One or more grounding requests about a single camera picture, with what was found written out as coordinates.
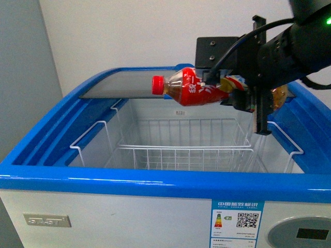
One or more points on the sliding glass freezer lid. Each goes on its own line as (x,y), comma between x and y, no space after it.
(128,83)

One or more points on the energy efficiency label sticker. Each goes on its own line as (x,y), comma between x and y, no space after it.
(235,223)

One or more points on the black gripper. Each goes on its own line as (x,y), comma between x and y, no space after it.
(257,98)

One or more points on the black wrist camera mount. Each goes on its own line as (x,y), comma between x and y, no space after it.
(209,50)

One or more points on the red label tea bottle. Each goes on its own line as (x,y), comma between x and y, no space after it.
(186,88)

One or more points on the round temperature display panel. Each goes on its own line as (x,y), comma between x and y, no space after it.
(312,231)

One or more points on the silver brand logo plate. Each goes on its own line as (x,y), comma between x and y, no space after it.
(47,220)

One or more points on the white wire basket rear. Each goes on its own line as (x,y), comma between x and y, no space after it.
(165,123)

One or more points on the white blue chest freezer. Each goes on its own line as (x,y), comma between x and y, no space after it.
(113,207)

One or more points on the white wire basket front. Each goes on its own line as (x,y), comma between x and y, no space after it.
(268,154)

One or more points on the white wire basket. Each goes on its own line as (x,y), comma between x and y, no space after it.
(268,154)
(165,123)

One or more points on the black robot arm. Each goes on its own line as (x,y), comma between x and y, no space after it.
(298,51)

